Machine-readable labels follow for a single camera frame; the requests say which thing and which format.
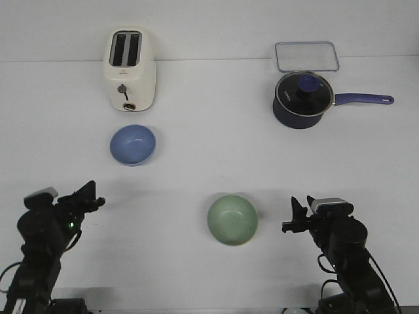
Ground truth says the dark blue saucepan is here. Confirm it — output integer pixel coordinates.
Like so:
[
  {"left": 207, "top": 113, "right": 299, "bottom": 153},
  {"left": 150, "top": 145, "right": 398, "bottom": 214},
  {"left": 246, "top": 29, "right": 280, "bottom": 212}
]
[{"left": 272, "top": 93, "right": 395, "bottom": 129}]

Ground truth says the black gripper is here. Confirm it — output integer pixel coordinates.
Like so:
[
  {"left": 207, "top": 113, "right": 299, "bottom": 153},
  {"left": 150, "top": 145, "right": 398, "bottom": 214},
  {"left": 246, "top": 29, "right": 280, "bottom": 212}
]
[
  {"left": 282, "top": 196, "right": 329, "bottom": 242},
  {"left": 54, "top": 180, "right": 105, "bottom": 229}
]

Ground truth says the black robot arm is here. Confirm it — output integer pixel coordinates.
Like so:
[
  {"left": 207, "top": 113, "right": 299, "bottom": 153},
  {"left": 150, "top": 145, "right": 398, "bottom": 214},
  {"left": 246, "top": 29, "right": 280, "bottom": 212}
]
[
  {"left": 282, "top": 196, "right": 401, "bottom": 313},
  {"left": 2, "top": 181, "right": 105, "bottom": 313}
]

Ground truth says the glass pot lid blue knob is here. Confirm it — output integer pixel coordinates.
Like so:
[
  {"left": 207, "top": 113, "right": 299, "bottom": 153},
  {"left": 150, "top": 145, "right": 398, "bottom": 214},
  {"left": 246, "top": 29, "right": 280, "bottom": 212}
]
[{"left": 275, "top": 71, "right": 334, "bottom": 114}]

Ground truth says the blue bowl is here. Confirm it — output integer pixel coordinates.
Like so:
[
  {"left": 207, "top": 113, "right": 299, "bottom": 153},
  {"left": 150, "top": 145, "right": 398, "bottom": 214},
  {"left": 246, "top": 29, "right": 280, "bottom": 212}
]
[{"left": 109, "top": 124, "right": 156, "bottom": 166}]

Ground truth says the green bowl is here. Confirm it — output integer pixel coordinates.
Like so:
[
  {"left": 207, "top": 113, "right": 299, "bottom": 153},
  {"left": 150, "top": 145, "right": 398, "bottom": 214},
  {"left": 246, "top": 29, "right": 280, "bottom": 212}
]
[{"left": 207, "top": 194, "right": 259, "bottom": 246}]

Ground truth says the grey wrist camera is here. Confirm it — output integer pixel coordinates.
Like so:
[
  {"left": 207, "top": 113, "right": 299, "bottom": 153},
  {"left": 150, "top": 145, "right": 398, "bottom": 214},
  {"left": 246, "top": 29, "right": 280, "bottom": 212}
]
[
  {"left": 24, "top": 187, "right": 58, "bottom": 209},
  {"left": 314, "top": 198, "right": 354, "bottom": 217}
]

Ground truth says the cream two-slot toaster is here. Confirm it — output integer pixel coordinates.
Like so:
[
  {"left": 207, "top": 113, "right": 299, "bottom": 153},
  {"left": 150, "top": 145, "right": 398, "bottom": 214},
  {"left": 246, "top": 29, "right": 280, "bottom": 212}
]
[{"left": 102, "top": 27, "right": 156, "bottom": 112}]

